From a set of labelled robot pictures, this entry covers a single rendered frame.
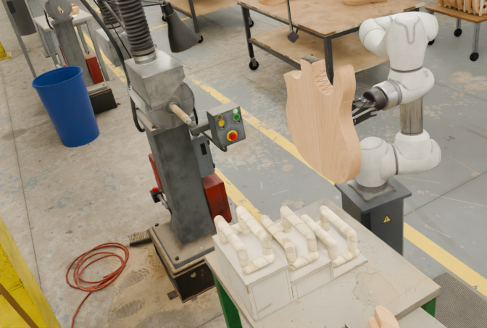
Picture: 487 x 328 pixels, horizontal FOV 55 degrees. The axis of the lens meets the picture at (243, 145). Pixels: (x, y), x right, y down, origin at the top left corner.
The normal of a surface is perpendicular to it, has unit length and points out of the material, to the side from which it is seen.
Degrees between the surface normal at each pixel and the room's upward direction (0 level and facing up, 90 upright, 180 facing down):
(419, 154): 79
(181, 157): 90
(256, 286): 90
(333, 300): 0
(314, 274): 90
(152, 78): 90
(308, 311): 0
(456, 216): 0
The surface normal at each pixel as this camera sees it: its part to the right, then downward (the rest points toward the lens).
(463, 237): -0.16, -0.85
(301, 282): 0.44, 0.39
